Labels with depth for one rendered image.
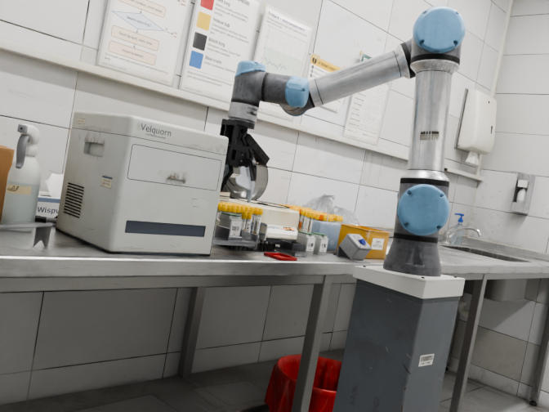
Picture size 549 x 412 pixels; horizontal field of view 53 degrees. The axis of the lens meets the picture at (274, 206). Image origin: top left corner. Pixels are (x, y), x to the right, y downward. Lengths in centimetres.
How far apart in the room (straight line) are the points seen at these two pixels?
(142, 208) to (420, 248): 70
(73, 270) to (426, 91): 88
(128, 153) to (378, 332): 76
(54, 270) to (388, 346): 81
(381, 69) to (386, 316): 64
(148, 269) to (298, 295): 152
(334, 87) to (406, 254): 48
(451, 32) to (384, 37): 160
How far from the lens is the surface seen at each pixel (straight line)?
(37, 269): 114
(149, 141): 125
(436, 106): 138
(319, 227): 188
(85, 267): 118
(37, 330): 197
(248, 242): 149
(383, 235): 200
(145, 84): 195
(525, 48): 414
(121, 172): 123
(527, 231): 391
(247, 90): 144
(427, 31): 140
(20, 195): 137
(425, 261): 147
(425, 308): 143
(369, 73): 153
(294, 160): 249
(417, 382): 150
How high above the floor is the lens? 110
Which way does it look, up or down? 3 degrees down
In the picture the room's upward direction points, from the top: 10 degrees clockwise
